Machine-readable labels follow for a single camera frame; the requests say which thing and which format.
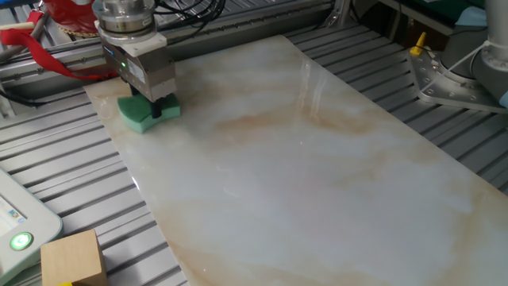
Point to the silver Schunk gripper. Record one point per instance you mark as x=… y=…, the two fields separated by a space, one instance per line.
x=151 y=73

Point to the green sponge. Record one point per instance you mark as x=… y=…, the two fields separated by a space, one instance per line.
x=135 y=115

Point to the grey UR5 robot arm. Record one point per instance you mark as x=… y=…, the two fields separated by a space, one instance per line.
x=494 y=67

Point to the white gripper adapter plate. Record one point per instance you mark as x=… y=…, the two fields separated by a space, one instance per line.
x=139 y=45

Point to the silver force torque sensor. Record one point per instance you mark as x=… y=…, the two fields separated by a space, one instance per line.
x=123 y=18

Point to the red fire extinguisher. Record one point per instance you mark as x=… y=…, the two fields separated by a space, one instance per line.
x=71 y=14

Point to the grey metal tube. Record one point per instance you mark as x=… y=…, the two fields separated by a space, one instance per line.
x=21 y=43

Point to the white teach pendant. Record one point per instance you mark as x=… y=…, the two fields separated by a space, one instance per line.
x=31 y=222

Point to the glossy marble pattern board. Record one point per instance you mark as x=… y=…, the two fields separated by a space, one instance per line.
x=297 y=178

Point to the light wooden block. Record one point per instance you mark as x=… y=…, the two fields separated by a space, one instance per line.
x=73 y=258

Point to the yellow plastic peg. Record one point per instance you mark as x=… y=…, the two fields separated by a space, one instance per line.
x=418 y=45

